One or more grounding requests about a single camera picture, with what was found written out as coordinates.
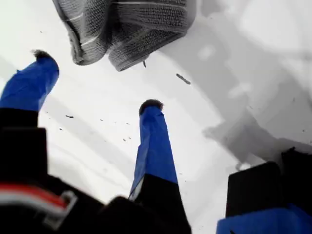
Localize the grey striped towel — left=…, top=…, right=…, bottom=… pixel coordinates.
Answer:
left=52, top=0, right=197, bottom=73

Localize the thick black debris bit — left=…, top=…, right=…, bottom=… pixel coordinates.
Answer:
left=175, top=73, right=192, bottom=85

